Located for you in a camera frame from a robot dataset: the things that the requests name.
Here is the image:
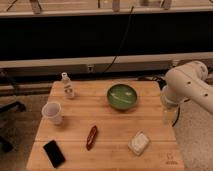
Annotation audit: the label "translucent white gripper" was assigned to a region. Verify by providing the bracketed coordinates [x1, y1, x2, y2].
[162, 100, 178, 125]

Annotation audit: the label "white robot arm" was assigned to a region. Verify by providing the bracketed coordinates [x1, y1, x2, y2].
[160, 61, 213, 126]

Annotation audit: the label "green ceramic bowl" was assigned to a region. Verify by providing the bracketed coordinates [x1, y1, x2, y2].
[107, 84, 138, 110]

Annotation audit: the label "small clear plastic bottle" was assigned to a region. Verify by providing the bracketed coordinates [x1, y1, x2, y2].
[61, 72, 75, 99]

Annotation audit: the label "white plastic cup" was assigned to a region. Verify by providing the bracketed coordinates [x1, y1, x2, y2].
[41, 102, 62, 125]

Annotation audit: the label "black smartphone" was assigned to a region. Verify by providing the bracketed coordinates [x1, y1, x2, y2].
[43, 140, 65, 168]

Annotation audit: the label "blue and black cables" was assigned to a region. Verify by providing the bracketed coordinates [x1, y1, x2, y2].
[137, 75, 168, 88]

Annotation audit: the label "black hanging cable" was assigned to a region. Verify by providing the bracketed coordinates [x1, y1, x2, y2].
[99, 4, 135, 75]

